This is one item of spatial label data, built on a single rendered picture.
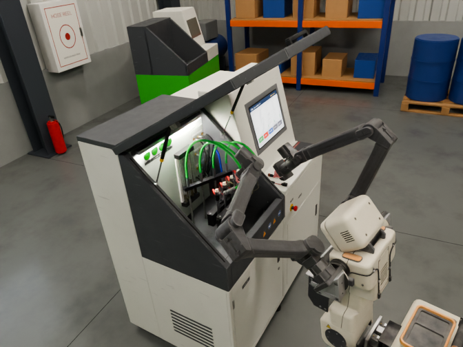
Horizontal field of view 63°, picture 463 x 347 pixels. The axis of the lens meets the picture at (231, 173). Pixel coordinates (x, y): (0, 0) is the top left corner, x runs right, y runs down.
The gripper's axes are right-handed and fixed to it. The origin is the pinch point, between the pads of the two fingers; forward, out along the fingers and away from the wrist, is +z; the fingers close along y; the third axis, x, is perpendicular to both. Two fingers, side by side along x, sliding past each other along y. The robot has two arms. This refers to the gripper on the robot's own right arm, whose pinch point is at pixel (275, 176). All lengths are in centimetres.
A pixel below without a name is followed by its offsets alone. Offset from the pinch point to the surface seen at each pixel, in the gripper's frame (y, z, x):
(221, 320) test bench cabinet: -48, 48, 49
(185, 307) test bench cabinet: -33, 66, 55
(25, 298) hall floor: 34, 201, 111
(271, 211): -15.1, 23.6, -3.2
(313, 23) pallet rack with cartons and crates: 190, 197, -434
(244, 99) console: 51, 14, -28
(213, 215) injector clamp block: 2.0, 35.7, 23.5
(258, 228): -17.9, 20.6, 13.4
